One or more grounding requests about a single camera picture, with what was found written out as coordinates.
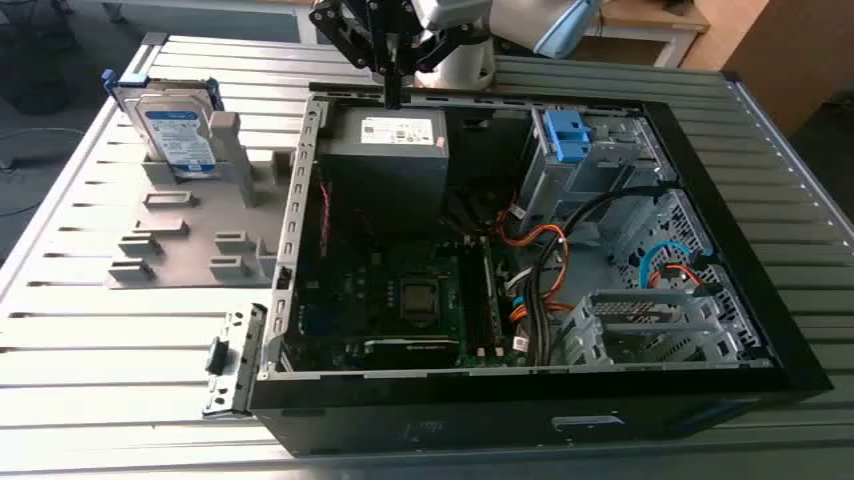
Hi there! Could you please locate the black CPU fan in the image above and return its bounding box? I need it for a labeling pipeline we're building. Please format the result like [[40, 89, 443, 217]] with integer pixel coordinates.
[[443, 182, 515, 234]]

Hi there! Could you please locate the thick black case cable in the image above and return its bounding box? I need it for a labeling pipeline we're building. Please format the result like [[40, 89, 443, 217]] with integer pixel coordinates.
[[523, 187, 669, 366]]

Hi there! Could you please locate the wooden cabinet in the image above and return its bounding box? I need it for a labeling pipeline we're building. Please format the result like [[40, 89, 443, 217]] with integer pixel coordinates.
[[724, 0, 854, 136]]

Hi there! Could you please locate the grey power supply unit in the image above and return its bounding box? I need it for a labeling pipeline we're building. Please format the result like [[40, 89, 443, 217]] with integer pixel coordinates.
[[318, 107, 450, 236]]

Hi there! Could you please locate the silver CPU in socket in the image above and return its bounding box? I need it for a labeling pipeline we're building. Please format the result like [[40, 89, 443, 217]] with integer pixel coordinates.
[[399, 279, 442, 321]]

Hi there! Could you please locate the grey parts rack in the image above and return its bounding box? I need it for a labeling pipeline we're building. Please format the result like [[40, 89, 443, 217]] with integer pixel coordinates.
[[103, 110, 299, 291]]

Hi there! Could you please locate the black graphics card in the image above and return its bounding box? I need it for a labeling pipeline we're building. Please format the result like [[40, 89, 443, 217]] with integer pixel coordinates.
[[363, 337, 462, 369]]

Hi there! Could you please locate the metal case latch bracket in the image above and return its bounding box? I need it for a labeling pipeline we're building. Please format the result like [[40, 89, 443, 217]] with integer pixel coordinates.
[[202, 302, 269, 419]]

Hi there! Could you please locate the metal disk bay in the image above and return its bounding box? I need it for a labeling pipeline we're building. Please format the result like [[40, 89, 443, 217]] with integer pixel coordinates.
[[557, 288, 762, 366]]

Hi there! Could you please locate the wood top desk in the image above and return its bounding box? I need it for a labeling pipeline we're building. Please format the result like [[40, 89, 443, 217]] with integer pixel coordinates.
[[579, 0, 713, 69]]

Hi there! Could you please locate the green motherboard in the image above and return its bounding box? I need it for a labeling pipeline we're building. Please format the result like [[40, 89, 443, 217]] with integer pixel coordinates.
[[293, 234, 515, 371]]

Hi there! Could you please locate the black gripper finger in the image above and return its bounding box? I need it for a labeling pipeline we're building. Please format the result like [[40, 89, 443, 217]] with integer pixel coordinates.
[[394, 24, 493, 110], [309, 0, 397, 110]]

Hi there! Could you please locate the hard disk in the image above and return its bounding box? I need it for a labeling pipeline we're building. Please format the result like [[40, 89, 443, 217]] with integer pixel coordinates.
[[99, 72, 226, 180]]

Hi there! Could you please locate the thin red wire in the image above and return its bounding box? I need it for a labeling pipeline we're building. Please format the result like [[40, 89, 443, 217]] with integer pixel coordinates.
[[318, 179, 335, 256]]

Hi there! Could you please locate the black PC case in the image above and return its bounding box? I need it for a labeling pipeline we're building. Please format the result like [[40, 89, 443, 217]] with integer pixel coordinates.
[[250, 82, 836, 457]]

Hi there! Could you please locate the black RAM slot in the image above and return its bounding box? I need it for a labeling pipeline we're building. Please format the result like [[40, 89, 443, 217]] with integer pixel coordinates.
[[463, 238, 487, 354]]

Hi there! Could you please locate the orange disk power wire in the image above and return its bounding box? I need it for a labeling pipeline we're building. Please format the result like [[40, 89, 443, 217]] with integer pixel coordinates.
[[650, 266, 724, 297]]

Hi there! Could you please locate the metal optical drive cage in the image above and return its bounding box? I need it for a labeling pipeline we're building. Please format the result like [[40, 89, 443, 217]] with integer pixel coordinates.
[[519, 107, 676, 236]]

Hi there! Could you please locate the green RAM stick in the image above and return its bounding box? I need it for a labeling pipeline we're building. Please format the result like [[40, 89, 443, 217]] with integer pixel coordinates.
[[483, 238, 506, 354]]

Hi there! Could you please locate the blue data wire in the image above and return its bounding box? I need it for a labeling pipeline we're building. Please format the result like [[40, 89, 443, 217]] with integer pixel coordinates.
[[640, 240, 716, 291]]

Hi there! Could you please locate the black office chair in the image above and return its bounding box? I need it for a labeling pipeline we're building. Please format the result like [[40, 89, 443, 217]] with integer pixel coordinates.
[[0, 0, 75, 116]]

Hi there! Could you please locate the blue floor cable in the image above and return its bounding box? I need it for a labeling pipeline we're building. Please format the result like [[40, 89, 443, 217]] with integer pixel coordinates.
[[0, 197, 42, 219]]

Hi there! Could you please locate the blue plastic drive latch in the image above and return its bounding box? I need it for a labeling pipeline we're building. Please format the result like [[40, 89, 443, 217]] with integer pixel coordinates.
[[543, 108, 594, 164]]

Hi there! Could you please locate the white table frame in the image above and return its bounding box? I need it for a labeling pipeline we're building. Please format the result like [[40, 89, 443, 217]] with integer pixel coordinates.
[[99, 0, 322, 45]]

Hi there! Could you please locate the orange power wire bundle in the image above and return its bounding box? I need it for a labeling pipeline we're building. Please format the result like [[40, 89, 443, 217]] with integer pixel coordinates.
[[497, 223, 577, 329]]

